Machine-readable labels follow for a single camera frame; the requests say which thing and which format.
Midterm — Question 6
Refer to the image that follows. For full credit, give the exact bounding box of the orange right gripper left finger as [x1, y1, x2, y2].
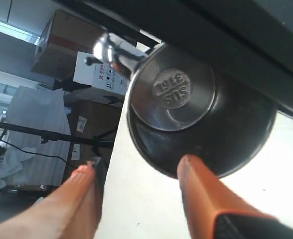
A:
[0, 158, 104, 239]

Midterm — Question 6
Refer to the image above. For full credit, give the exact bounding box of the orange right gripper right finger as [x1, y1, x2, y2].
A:
[177, 155, 293, 239]

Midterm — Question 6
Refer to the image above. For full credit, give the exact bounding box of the stainless steel mug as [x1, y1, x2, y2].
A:
[85, 33, 277, 178]

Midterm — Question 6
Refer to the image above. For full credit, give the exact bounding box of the white plastic sheet cover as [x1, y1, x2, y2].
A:
[0, 86, 71, 192]

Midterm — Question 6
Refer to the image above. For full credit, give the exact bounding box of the black tripod stand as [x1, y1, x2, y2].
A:
[0, 122, 118, 156]

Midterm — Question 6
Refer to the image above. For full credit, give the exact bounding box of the lower brown cardboard box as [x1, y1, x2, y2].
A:
[62, 101, 122, 181]

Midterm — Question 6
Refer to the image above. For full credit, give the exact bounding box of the brown cardboard box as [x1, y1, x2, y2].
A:
[62, 101, 122, 181]
[31, 9, 103, 80]

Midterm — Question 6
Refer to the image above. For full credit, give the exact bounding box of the white cardboard box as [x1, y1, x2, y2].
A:
[73, 52, 130, 96]

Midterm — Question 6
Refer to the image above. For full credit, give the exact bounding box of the upper brown cardboard box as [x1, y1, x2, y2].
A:
[31, 9, 103, 80]

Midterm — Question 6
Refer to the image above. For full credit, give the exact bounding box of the black cable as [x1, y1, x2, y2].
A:
[0, 133, 75, 170]

